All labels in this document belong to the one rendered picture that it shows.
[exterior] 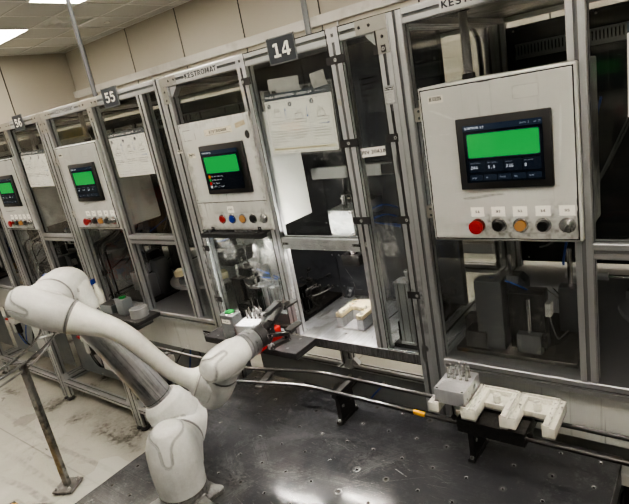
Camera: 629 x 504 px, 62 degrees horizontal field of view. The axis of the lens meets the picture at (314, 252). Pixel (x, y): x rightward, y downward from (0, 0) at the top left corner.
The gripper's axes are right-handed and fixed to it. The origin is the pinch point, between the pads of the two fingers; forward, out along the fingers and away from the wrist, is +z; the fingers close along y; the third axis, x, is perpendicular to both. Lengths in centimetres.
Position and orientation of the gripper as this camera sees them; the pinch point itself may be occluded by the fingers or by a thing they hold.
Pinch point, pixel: (292, 314)
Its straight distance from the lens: 185.8
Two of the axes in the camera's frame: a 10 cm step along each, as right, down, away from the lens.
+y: -1.8, -9.4, -2.8
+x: -7.9, -0.3, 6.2
